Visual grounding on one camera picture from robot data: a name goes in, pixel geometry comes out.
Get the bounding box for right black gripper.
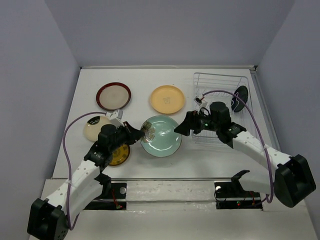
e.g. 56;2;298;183
173;108;220;136

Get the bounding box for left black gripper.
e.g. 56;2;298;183
109;121;144;153

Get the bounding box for yellow patterned dark plate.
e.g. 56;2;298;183
109;144;131;167

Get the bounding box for teal floral plate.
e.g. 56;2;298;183
140;115;182;158

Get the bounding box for orange-yellow plastic plate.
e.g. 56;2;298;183
150;85;185;115

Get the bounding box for cream white plate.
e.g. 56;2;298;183
83;115;111;142

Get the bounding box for red rimmed beige plate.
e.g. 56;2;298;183
95;82;132;111

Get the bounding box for black glossy plate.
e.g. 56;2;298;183
231;85;249;113

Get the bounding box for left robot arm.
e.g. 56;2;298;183
27;121;145;240

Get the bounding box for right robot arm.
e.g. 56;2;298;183
174;101;317;208

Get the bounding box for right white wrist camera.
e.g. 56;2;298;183
194;94;208;110

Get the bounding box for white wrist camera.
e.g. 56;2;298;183
194;94;208;110
105;109;124;128

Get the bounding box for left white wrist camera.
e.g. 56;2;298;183
105;109;124;128

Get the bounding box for white wire dish rack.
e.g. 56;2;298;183
193;72;257;137

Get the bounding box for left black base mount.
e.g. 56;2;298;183
84;182;127;211

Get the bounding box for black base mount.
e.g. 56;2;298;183
214;181;263;210
84;182;127;211

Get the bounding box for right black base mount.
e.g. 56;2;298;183
214;181;263;210

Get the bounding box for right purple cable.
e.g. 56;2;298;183
201;89;274;204

